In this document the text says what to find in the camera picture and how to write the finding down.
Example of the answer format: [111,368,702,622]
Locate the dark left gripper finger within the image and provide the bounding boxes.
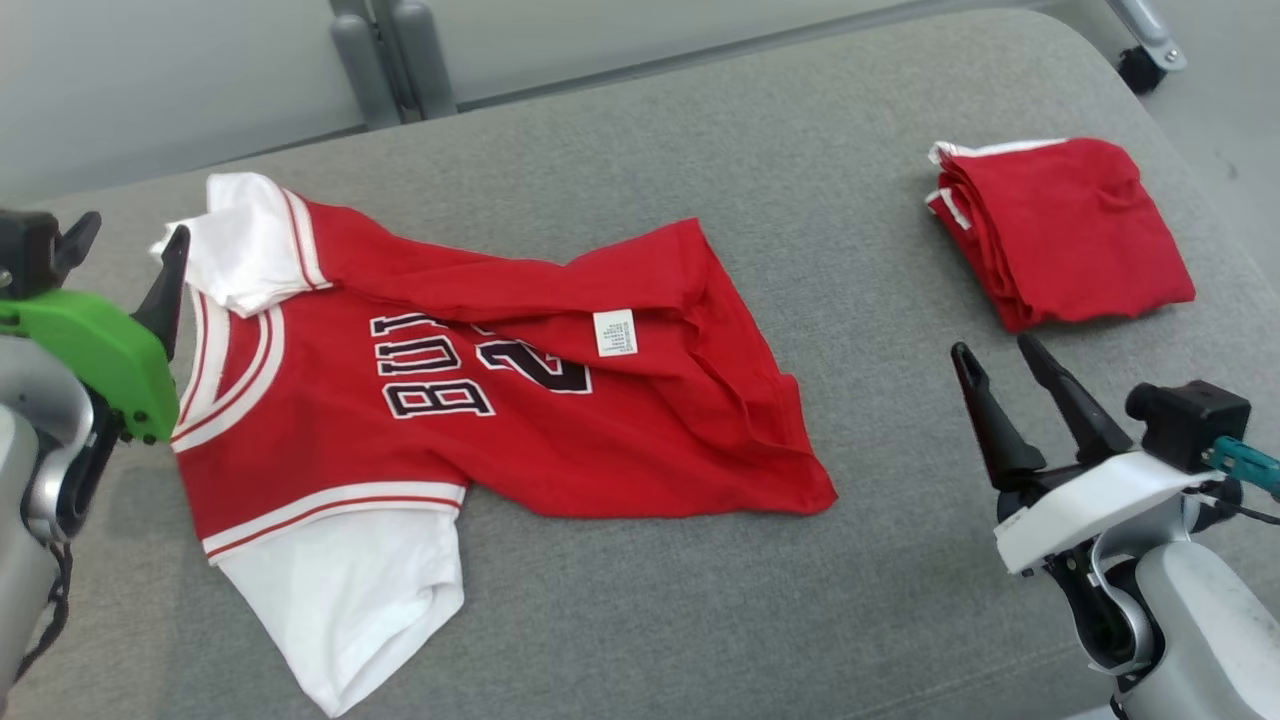
[130,225,191,361]
[55,210,103,286]

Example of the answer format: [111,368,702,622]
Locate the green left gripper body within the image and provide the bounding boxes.
[0,290,182,445]

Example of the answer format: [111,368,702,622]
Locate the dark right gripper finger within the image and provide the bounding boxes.
[1017,333,1134,467]
[950,342,1047,491]

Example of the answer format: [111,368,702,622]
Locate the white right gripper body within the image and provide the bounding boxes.
[993,450,1216,577]

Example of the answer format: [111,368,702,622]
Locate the red shorts with white stripe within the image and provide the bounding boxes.
[925,137,1197,333]

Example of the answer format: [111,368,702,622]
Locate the red jersey with white sleeves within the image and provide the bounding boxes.
[150,172,839,718]

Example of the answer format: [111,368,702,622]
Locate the black caster wheel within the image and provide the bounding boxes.
[1117,45,1166,96]

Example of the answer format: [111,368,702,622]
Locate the grey partition foot leg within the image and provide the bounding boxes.
[1105,0,1188,73]

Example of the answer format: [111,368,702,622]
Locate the black white braided cable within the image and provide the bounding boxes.
[15,540,73,681]

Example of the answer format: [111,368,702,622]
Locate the grey partition post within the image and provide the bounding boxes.
[372,0,458,121]
[330,0,401,131]

